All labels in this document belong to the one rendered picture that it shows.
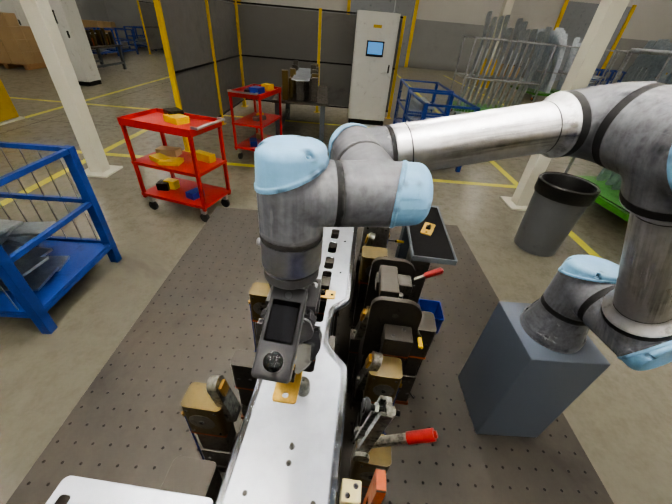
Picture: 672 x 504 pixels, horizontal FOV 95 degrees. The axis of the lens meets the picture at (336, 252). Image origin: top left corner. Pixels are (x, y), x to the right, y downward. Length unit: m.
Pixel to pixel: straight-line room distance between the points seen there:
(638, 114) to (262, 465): 0.83
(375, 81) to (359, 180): 7.04
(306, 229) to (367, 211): 0.07
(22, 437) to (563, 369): 2.30
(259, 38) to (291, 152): 8.00
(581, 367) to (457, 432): 0.43
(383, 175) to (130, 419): 1.10
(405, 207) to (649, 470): 2.30
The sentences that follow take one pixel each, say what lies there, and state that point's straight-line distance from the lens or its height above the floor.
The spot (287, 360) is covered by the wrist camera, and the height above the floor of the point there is 1.40.
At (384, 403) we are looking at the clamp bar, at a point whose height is 1.21.
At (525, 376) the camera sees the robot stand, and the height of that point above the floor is 1.03.
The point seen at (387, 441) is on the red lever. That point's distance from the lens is 0.69.
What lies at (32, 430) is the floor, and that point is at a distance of 2.31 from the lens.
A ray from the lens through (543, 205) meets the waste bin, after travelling 3.49.
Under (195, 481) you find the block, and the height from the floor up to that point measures 0.98.
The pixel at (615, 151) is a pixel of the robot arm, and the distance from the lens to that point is 0.57.
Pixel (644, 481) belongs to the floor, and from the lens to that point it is 2.47.
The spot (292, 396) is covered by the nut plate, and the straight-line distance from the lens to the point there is 0.53.
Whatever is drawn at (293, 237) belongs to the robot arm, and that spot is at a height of 1.53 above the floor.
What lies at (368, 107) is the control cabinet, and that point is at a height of 0.36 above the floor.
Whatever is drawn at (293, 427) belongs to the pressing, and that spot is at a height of 1.00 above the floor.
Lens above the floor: 1.72
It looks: 36 degrees down
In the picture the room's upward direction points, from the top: 5 degrees clockwise
